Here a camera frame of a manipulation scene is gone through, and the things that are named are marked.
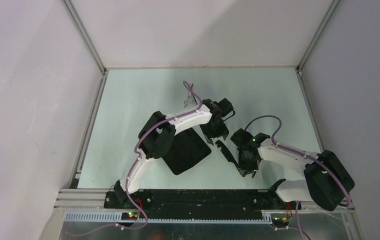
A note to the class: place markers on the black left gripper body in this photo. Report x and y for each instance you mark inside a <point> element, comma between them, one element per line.
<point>211,130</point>

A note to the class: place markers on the aluminium front frame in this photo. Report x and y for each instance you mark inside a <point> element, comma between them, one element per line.
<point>102,205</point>

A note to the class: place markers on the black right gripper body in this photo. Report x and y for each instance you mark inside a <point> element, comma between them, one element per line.
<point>245,164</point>

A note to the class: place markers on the black handled styling comb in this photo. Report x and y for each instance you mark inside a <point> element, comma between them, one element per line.
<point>226,152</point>

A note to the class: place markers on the silver thinning scissors far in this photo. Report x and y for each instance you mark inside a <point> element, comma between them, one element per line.
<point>191,99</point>

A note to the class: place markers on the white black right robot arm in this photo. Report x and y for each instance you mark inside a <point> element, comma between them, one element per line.
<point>325,182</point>

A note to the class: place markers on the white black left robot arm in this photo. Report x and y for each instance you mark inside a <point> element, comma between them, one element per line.
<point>155,140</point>

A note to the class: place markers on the black zippered tool case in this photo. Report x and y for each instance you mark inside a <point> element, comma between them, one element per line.
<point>187,150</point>

